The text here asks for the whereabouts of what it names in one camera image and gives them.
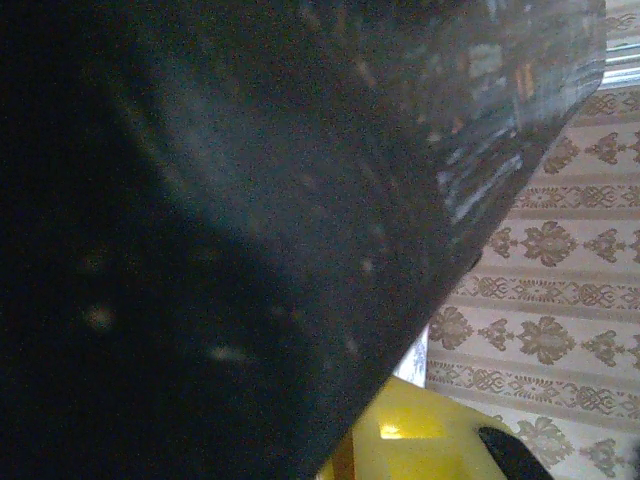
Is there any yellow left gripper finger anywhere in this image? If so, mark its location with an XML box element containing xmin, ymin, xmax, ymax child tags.
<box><xmin>318</xmin><ymin>376</ymin><xmax>507</xmax><ymax>480</ymax></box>

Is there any dark painted lidded box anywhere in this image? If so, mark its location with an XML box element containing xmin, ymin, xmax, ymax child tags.
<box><xmin>0</xmin><ymin>0</ymin><xmax>609</xmax><ymax>480</ymax></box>

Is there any floral patterned table mat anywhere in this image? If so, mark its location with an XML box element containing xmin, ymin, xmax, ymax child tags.
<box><xmin>392</xmin><ymin>323</ymin><xmax>432</xmax><ymax>391</ymax></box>

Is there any aluminium frame post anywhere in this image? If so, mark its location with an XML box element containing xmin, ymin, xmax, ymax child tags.
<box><xmin>603</xmin><ymin>37</ymin><xmax>640</xmax><ymax>91</ymax></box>

